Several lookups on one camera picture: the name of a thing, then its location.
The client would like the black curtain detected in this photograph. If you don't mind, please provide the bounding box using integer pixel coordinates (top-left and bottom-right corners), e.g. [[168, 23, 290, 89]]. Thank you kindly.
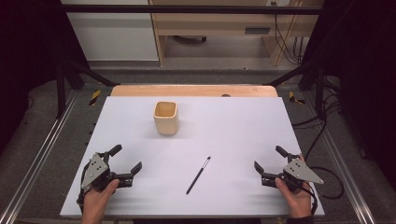
[[0, 0, 90, 153], [302, 0, 396, 188]]

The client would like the white table board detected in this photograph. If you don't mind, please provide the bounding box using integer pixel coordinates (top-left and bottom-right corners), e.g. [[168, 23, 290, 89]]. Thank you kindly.
[[59, 95, 325, 218]]

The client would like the light wooden desk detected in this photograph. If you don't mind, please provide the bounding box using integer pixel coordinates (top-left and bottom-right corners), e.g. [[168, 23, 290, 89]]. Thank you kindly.
[[148, 0, 325, 67]]

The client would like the hanging black cables bundle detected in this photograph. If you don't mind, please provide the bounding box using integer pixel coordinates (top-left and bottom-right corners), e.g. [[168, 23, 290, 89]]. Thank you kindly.
[[271, 1, 305, 66]]

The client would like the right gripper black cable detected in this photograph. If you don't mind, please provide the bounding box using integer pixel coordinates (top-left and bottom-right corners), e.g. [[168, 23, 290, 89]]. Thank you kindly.
[[300, 181, 318, 217]]

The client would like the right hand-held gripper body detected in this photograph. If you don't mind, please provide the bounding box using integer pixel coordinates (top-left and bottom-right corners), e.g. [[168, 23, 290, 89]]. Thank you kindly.
[[275, 153, 325, 192]]

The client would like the yellow black tape strip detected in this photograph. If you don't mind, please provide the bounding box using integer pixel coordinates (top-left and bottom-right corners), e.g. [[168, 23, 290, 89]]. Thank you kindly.
[[288, 91, 306, 105], [89, 90, 102, 106]]

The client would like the black makeup brush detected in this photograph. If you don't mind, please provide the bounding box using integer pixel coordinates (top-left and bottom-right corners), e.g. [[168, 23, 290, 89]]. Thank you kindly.
[[186, 156, 212, 195]]

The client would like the black floor cable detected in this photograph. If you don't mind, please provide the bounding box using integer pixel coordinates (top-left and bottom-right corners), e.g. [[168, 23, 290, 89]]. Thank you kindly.
[[292, 77, 346, 201]]

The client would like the aluminium rail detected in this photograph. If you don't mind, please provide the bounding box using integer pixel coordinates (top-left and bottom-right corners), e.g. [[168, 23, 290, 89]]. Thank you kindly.
[[303, 92, 377, 224], [0, 90, 79, 224]]

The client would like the person's right hand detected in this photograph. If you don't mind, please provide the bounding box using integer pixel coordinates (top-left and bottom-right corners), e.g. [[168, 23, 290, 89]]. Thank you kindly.
[[275, 153, 314, 218]]

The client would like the wooden table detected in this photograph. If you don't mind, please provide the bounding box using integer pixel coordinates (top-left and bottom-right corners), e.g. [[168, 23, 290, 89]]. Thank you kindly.
[[110, 84, 279, 98]]

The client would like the beige wooden cup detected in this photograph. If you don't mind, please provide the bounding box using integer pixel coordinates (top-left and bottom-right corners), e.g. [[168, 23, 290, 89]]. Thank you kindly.
[[152, 101, 179, 136]]

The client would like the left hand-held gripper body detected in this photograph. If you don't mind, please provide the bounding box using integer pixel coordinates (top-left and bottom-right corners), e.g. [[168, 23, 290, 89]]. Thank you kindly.
[[79, 151, 121, 192]]

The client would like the black metal stand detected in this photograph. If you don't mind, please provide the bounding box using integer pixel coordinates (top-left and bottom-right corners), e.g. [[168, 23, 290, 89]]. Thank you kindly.
[[266, 60, 327, 120], [55, 59, 120, 119]]

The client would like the white cabinet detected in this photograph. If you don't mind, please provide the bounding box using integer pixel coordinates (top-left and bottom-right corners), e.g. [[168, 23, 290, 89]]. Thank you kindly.
[[60, 0, 160, 63]]

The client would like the black horizontal frame bar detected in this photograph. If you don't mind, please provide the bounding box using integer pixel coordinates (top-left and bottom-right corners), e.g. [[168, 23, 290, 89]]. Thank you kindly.
[[60, 4, 325, 15]]

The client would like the person's left hand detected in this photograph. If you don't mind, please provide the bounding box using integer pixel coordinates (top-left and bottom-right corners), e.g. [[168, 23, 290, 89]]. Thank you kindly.
[[81, 178, 120, 224]]

